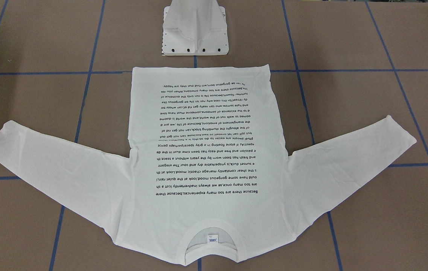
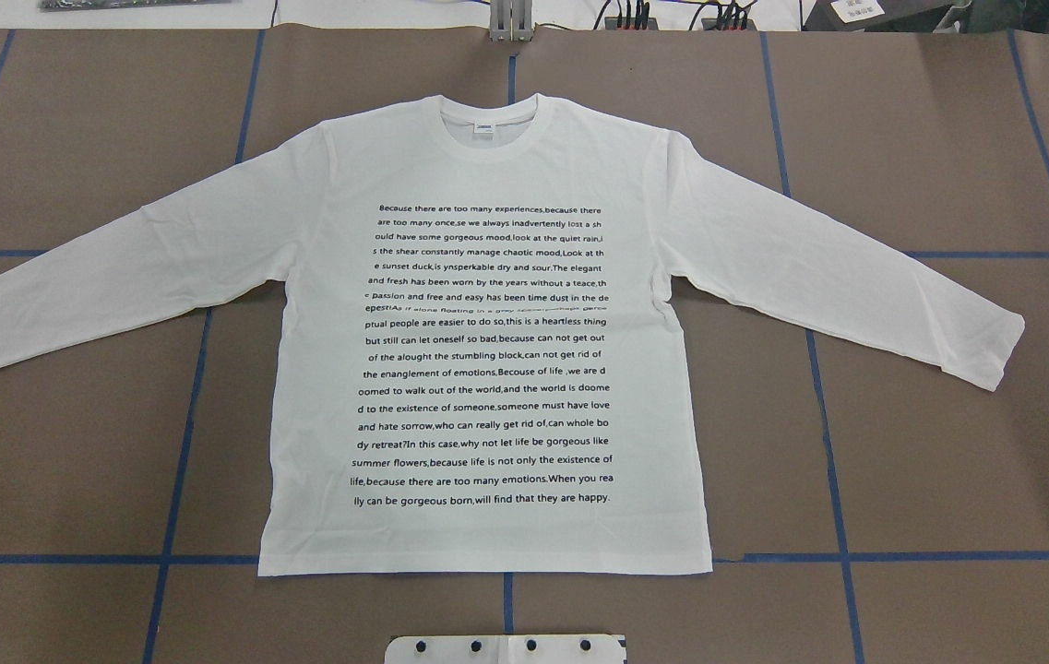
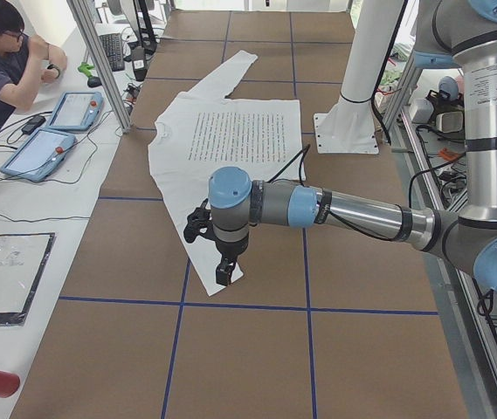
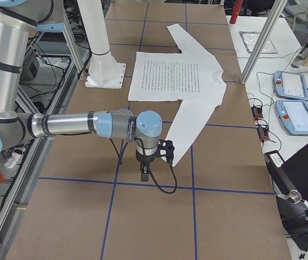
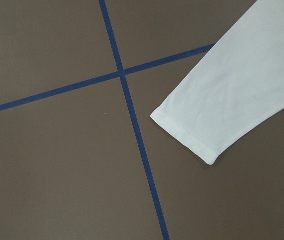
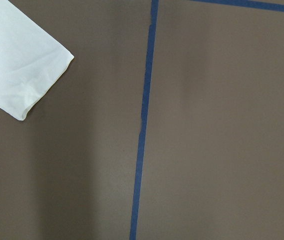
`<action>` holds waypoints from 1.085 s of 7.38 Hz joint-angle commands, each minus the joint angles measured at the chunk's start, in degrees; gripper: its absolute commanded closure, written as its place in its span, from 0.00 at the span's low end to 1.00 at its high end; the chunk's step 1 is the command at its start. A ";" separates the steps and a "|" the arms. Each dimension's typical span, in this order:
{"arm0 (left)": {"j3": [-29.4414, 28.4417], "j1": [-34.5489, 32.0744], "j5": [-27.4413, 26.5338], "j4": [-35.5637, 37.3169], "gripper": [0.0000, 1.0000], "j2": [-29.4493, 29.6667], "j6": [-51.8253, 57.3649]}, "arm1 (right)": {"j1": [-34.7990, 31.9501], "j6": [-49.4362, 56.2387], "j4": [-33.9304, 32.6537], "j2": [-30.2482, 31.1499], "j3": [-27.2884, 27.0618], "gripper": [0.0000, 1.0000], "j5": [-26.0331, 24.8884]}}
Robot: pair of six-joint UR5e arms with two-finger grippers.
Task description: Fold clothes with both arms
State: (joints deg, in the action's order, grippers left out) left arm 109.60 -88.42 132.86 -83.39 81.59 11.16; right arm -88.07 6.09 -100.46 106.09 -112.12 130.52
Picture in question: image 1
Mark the white long-sleeve printed shirt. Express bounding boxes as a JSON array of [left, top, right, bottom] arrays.
[[0, 65, 416, 266]]

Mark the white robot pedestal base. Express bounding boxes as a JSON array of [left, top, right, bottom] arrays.
[[162, 0, 229, 56]]

